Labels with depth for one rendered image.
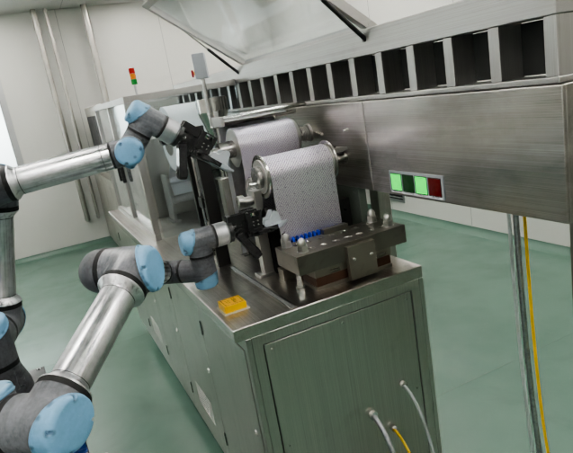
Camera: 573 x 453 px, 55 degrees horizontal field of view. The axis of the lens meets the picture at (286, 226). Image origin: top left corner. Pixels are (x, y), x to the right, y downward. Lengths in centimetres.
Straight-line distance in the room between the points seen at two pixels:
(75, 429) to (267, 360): 65
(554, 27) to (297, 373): 112
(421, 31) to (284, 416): 116
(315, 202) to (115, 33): 574
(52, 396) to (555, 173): 112
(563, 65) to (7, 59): 652
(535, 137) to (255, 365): 95
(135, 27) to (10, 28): 139
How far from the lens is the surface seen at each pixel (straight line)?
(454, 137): 153
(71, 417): 117
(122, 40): 738
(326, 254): 170
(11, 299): 184
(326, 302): 167
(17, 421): 119
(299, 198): 185
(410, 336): 190
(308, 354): 170
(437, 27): 154
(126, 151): 155
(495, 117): 142
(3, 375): 175
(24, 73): 724
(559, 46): 130
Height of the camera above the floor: 153
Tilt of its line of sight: 14 degrees down
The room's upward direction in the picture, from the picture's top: 10 degrees counter-clockwise
